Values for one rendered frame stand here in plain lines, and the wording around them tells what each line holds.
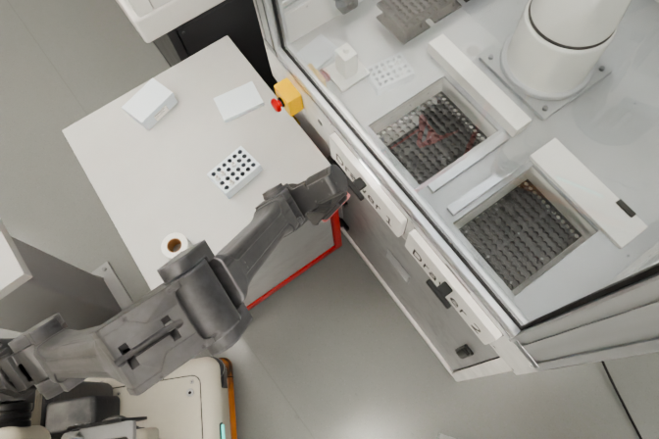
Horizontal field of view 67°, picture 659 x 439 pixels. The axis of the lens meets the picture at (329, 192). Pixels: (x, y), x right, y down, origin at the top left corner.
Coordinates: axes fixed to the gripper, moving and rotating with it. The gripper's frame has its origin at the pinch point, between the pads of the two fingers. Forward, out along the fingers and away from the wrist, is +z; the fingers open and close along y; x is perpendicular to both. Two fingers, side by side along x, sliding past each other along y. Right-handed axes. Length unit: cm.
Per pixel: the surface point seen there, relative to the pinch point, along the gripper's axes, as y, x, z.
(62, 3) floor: -80, 218, 60
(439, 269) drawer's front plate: 4.1, -24.8, 8.9
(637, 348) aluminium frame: 28, -52, -25
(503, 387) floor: -35, -62, 95
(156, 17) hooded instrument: -11, 83, 2
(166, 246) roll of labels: -42.9, 22.7, -8.1
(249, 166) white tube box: -18.4, 29.3, 8.4
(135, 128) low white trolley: -37, 62, 0
